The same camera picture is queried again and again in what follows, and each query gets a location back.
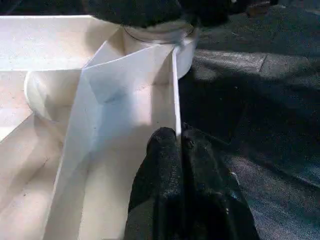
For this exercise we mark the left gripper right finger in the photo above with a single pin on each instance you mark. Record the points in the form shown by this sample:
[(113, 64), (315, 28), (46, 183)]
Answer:
[(212, 200)]

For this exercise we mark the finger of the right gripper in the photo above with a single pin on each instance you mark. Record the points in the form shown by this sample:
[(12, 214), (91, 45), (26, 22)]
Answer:
[(210, 15), (135, 12)]

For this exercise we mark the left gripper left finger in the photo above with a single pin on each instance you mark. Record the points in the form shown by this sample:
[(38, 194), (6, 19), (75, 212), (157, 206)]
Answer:
[(160, 187)]

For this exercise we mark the white plastic table leg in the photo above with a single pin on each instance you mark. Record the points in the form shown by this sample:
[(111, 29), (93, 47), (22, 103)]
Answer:
[(160, 32)]

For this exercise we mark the white plastic table top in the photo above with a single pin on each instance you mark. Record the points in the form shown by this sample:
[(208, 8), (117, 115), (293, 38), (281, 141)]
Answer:
[(87, 100)]

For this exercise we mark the black work mat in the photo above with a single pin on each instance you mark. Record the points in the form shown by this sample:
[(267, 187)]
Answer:
[(250, 112)]

